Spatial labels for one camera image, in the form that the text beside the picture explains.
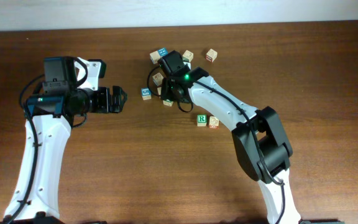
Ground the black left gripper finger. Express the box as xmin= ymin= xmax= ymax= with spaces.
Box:
xmin=112 ymin=86 xmax=127 ymax=100
xmin=112 ymin=99 xmax=126 ymax=113

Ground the green letter B block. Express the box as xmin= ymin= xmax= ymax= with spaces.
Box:
xmin=163 ymin=100 xmax=173 ymax=106

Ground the green letter R block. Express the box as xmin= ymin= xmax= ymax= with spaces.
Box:
xmin=196 ymin=114 xmax=208 ymax=126

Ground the red sided wooden block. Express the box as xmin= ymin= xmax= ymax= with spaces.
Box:
xmin=208 ymin=116 xmax=219 ymax=129

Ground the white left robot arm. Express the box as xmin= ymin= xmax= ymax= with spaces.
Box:
xmin=2 ymin=56 xmax=127 ymax=223

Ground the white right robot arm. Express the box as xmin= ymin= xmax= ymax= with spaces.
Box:
xmin=158 ymin=51 xmax=301 ymax=223

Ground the baseball picture wooden block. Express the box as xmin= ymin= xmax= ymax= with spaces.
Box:
xmin=152 ymin=73 xmax=164 ymax=86

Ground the blue number five block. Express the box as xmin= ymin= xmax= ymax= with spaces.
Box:
xmin=141 ymin=88 xmax=152 ymax=100

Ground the plain wooden block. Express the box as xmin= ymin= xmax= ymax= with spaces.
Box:
xmin=150 ymin=51 xmax=161 ymax=64

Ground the blue top wooden block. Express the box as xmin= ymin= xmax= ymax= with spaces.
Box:
xmin=157 ymin=48 xmax=168 ymax=57

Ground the green sided wooden block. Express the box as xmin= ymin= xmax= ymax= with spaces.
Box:
xmin=182 ymin=50 xmax=194 ymax=63

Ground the red sided far block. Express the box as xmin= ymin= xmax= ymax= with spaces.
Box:
xmin=206 ymin=49 xmax=218 ymax=62

